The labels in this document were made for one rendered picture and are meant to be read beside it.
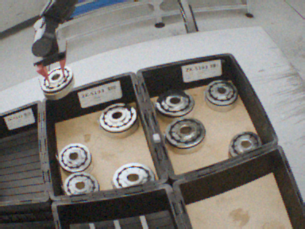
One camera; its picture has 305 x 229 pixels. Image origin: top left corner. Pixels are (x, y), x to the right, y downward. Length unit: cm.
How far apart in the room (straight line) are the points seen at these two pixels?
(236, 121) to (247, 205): 31
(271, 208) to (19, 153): 80
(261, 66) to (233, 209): 77
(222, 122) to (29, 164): 59
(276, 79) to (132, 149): 67
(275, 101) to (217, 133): 38
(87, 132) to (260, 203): 56
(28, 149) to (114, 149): 30
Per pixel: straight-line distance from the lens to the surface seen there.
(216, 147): 112
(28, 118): 126
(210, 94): 122
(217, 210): 99
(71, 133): 123
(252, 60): 163
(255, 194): 102
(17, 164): 122
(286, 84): 154
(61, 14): 94
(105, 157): 114
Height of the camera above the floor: 167
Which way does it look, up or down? 44 degrees down
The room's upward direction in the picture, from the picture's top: 10 degrees counter-clockwise
